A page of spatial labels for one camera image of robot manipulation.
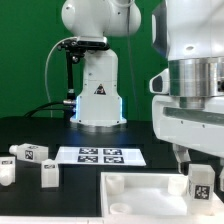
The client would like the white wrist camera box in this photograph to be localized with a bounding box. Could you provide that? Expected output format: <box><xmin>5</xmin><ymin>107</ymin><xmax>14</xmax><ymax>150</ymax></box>
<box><xmin>149</xmin><ymin>68</ymin><xmax>170</xmax><ymax>95</ymax></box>

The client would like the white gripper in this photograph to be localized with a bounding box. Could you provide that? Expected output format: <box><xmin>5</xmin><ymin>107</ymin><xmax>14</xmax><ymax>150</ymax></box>
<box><xmin>152</xmin><ymin>95</ymin><xmax>224</xmax><ymax>192</ymax></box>

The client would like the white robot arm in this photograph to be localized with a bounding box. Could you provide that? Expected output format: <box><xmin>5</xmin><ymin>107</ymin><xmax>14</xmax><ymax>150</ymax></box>
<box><xmin>61</xmin><ymin>0</ymin><xmax>224</xmax><ymax>191</ymax></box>

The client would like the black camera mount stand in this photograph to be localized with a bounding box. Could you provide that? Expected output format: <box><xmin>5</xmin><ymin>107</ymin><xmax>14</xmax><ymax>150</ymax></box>
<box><xmin>57</xmin><ymin>36</ymin><xmax>110</xmax><ymax>116</ymax></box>

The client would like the white square table top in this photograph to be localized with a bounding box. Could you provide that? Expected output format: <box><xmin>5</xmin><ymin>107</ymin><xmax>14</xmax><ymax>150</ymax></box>
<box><xmin>100</xmin><ymin>172</ymin><xmax>224</xmax><ymax>224</ymax></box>

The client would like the white marker sheet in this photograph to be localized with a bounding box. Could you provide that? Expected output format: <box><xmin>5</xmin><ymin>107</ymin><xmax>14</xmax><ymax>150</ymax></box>
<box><xmin>55</xmin><ymin>146</ymin><xmax>146</xmax><ymax>166</ymax></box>

